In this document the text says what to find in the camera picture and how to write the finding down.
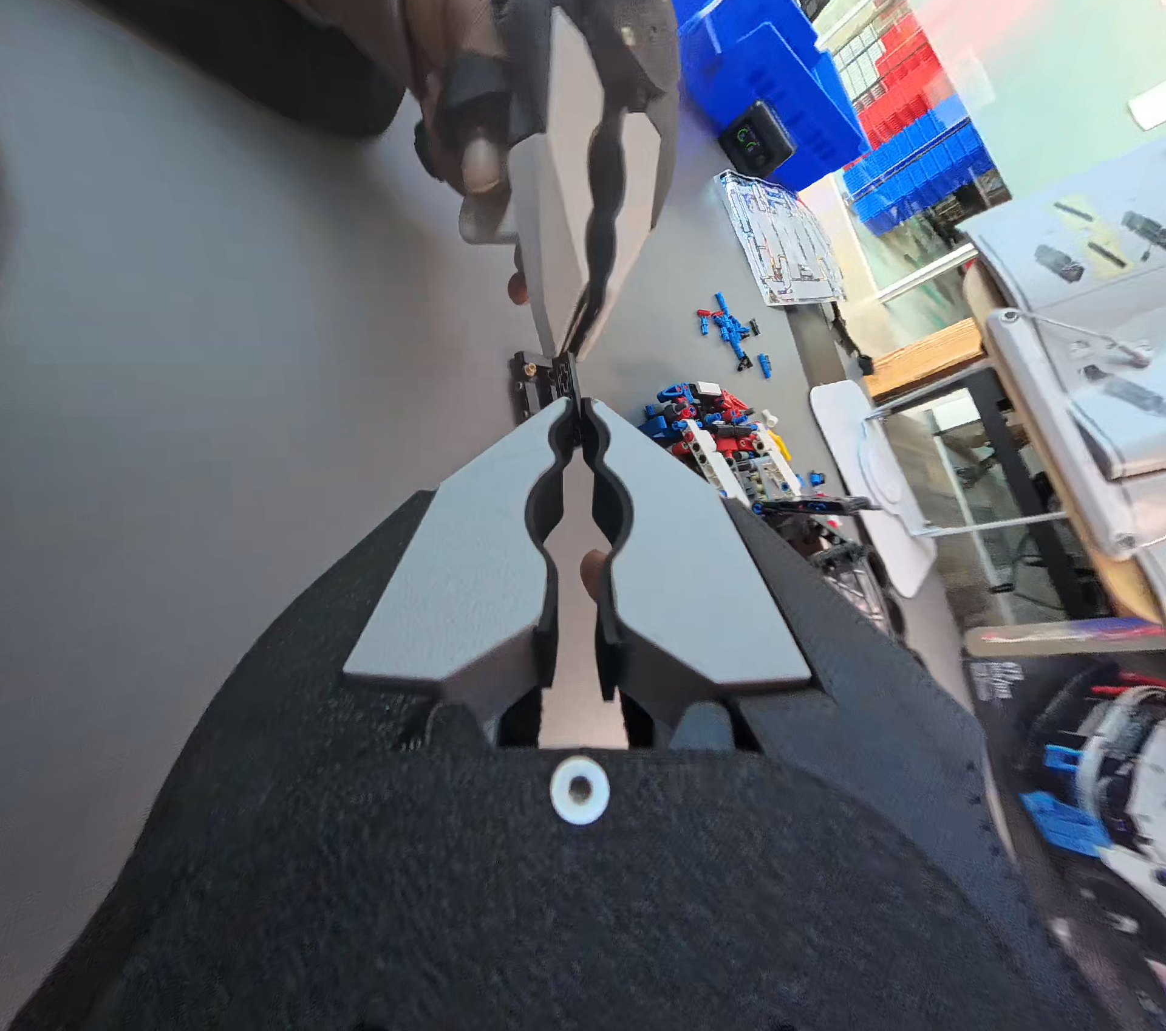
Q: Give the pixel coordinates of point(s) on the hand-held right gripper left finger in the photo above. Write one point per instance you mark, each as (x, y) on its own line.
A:
(455, 584)

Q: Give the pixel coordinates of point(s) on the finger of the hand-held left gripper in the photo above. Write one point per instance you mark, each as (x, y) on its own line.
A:
(638, 202)
(556, 211)

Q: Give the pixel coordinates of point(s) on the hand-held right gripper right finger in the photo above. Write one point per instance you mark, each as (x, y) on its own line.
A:
(701, 593)

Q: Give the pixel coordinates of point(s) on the black brick assembly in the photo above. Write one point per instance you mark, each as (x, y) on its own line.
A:
(537, 389)

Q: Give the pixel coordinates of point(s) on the person's right hand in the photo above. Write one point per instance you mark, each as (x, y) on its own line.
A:
(592, 571)

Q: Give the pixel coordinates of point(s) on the person's left hand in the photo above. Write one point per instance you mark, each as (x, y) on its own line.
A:
(455, 1)

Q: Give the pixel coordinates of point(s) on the black device green display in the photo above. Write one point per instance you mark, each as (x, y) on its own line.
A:
(756, 138)

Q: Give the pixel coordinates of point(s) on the toy brick race car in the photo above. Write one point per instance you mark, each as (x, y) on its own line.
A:
(720, 448)

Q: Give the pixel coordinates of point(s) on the sticker sheet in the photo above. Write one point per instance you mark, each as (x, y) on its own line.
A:
(783, 238)

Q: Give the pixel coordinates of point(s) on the pile of blue connector pins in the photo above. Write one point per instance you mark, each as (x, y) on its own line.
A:
(729, 329)

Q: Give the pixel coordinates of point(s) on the white book stand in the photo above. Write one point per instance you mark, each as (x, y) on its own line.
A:
(874, 466)

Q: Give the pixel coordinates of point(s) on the stack of red bins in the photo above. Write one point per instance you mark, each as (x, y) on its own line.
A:
(902, 83)

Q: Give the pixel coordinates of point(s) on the stack of blue bins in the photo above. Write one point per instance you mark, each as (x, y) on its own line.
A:
(929, 170)

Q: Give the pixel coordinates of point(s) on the wooden side table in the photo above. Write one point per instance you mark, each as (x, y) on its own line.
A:
(929, 357)

